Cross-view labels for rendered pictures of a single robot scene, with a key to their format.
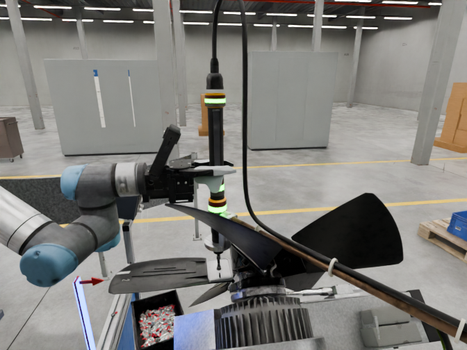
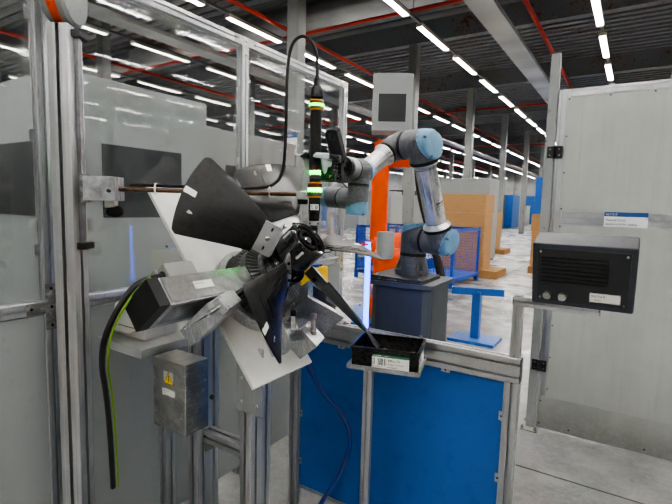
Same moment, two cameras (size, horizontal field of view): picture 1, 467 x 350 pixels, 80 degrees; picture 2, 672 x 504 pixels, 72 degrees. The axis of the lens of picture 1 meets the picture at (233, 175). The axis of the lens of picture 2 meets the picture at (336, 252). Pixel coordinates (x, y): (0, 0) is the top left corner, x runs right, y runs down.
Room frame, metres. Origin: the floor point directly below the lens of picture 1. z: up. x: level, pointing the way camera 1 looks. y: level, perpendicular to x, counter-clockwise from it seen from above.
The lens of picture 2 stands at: (1.58, -0.98, 1.32)
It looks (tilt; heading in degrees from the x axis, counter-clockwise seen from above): 6 degrees down; 131
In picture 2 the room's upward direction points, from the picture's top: 2 degrees clockwise
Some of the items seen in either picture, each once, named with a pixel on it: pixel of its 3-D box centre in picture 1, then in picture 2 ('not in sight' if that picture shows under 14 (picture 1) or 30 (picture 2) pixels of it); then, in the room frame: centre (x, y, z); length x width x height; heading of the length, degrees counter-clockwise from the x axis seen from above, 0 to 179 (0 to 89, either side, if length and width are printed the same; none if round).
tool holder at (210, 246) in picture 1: (220, 228); (311, 208); (0.60, 0.03, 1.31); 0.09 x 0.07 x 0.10; 43
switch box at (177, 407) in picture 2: not in sight; (180, 391); (0.31, -0.23, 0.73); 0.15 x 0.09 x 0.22; 8
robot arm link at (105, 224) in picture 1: (96, 226); (354, 199); (0.55, 0.30, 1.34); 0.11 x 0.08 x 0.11; 173
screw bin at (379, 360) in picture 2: (159, 323); (388, 352); (0.75, 0.26, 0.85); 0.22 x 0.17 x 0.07; 23
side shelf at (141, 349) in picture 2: not in sight; (166, 335); (0.08, -0.15, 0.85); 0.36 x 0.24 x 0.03; 98
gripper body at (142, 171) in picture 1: (168, 180); (334, 168); (0.59, 0.15, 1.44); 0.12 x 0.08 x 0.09; 98
